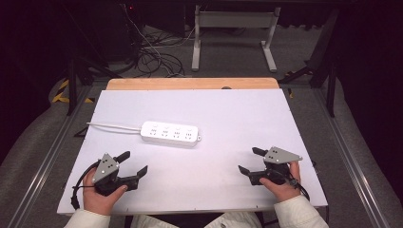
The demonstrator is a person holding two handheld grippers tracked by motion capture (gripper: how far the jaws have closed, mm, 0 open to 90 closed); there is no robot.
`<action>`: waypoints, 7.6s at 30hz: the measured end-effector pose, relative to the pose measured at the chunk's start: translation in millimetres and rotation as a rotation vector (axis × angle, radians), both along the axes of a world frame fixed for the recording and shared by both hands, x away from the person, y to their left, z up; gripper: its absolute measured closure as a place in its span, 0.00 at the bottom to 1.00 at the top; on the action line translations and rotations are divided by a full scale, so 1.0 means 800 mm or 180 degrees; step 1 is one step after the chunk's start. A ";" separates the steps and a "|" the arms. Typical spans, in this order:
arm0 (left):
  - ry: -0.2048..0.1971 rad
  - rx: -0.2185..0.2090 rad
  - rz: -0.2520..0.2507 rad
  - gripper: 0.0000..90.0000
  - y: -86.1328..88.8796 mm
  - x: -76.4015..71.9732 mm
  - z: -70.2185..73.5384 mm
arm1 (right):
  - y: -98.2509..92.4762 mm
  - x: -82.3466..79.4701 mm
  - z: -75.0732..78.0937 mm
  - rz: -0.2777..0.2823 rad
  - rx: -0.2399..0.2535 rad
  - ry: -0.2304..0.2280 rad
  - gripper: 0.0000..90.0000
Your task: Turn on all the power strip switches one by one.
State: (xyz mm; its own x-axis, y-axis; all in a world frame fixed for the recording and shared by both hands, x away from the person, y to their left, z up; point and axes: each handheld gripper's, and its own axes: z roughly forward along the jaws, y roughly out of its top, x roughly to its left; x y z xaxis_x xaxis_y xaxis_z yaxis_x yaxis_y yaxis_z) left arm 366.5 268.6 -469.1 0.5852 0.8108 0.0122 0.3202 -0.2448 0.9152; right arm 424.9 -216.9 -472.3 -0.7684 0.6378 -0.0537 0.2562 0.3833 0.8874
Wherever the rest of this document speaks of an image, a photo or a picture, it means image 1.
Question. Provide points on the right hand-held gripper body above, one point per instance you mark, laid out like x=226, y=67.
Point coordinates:
x=278, y=160

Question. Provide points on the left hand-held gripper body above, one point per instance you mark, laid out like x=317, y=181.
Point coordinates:
x=106, y=167

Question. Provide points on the person's right hand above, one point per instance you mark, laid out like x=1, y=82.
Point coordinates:
x=283, y=190

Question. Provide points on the person's left hand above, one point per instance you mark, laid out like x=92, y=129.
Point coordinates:
x=99, y=199

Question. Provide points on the white power strip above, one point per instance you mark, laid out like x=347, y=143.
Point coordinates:
x=170, y=133

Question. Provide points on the yellow black hazard tape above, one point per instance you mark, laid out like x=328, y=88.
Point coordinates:
x=61, y=95

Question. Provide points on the black metal stand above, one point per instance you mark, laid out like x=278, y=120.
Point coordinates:
x=74, y=82
x=323, y=63

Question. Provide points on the wooden table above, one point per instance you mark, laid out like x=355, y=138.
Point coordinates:
x=190, y=83

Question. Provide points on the aluminium floor rail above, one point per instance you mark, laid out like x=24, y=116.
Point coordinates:
x=351, y=161
x=47, y=161

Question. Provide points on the white metal stand frame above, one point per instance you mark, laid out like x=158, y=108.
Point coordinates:
x=234, y=19

